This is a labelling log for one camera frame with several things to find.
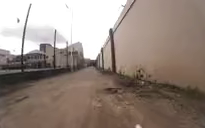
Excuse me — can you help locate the thin street lamp pole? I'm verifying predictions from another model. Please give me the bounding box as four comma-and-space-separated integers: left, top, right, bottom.
64, 2, 75, 72

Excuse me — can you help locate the leaning dark pole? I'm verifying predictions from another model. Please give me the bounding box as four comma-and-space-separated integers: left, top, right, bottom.
20, 2, 33, 73

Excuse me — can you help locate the low grey wall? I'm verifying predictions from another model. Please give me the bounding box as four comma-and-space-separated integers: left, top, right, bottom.
0, 67, 72, 87

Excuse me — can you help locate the brown dirt road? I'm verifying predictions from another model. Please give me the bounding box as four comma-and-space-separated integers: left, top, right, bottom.
0, 65, 205, 128

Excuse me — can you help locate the low building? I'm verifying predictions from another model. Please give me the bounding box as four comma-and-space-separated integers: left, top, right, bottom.
22, 49, 48, 70

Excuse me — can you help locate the rubble and weed strip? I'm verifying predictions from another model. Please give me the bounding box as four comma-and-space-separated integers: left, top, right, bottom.
101, 66, 205, 128

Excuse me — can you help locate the pale multi-storey building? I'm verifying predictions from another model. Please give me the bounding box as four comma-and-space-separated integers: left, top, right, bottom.
39, 41, 87, 70

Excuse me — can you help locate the tall beige wall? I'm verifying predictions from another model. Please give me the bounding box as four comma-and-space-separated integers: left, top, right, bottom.
95, 0, 205, 98

